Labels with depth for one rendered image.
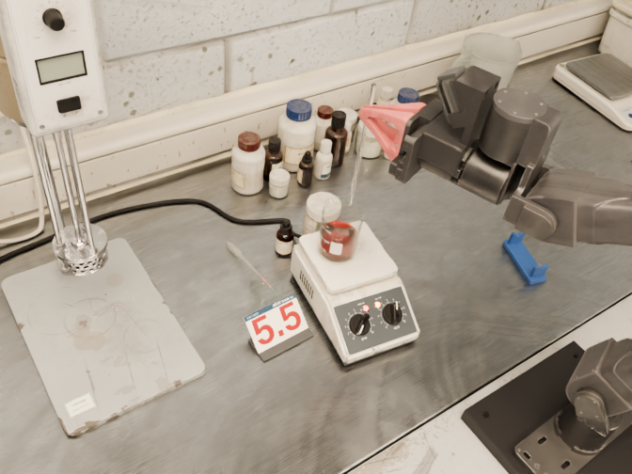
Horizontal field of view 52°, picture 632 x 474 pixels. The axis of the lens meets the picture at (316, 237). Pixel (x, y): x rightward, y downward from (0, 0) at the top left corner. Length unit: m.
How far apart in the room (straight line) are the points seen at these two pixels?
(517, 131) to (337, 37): 0.70
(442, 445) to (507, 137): 0.44
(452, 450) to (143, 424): 0.42
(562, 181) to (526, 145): 0.06
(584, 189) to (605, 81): 1.01
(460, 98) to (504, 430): 0.47
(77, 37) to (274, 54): 0.68
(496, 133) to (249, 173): 0.56
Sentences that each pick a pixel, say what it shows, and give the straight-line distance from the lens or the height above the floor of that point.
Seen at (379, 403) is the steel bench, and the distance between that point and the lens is 0.95.
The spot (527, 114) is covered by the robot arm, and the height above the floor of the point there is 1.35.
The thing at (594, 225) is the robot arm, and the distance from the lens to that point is 0.73.
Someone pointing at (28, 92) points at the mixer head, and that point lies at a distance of 0.65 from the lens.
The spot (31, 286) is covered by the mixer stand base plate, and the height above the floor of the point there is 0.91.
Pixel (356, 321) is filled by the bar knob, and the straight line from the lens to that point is 0.95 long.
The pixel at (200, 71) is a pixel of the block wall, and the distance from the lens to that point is 1.20.
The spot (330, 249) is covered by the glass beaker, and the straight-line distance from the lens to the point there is 0.95.
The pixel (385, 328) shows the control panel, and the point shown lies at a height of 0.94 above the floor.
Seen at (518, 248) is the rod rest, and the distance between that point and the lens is 1.21.
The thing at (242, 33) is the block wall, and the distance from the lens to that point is 1.22.
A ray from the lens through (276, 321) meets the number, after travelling 0.98.
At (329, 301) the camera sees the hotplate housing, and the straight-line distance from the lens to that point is 0.95.
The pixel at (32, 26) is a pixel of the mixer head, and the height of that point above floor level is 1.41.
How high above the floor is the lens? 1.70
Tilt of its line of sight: 45 degrees down
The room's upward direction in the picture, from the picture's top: 9 degrees clockwise
